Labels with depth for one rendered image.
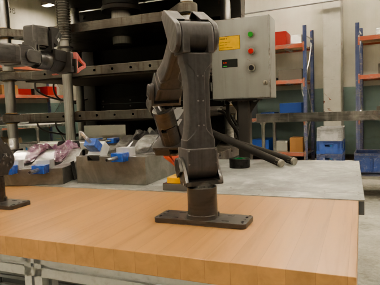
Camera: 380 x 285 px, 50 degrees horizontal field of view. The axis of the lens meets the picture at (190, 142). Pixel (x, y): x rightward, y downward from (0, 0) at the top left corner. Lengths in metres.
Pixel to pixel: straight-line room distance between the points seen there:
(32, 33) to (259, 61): 1.12
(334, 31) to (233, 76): 5.60
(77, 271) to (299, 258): 0.42
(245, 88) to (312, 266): 1.48
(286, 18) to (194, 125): 7.33
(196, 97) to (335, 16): 6.85
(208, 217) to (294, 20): 7.35
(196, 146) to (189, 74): 0.15
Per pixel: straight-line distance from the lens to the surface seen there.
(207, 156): 0.83
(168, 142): 1.11
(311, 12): 8.01
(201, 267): 0.67
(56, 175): 1.41
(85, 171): 1.39
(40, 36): 1.33
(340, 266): 0.65
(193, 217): 0.83
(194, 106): 0.82
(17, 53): 1.24
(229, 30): 2.09
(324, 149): 6.84
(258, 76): 2.02
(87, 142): 1.34
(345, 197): 1.08
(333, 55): 7.52
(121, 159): 1.27
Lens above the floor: 1.04
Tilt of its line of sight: 5 degrees down
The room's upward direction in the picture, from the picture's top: 2 degrees counter-clockwise
